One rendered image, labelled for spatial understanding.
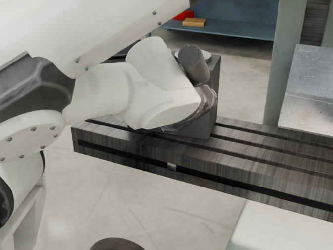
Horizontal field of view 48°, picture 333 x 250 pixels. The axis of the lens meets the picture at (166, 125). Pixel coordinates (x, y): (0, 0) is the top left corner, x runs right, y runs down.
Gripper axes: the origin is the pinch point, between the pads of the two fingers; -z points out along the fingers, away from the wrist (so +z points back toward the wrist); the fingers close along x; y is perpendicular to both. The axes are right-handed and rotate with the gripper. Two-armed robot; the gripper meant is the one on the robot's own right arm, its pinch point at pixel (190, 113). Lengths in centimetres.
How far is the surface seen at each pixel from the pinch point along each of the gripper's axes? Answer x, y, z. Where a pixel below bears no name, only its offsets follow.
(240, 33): 91, 138, -343
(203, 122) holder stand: 1.0, 0.2, -15.2
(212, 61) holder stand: 11.2, 10.5, -11.4
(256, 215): -0.8, -24.6, -11.3
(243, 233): -5.0, -25.9, -6.3
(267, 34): 116, 120, -349
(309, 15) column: 44, 13, -33
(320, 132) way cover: 26.7, -16.4, -38.2
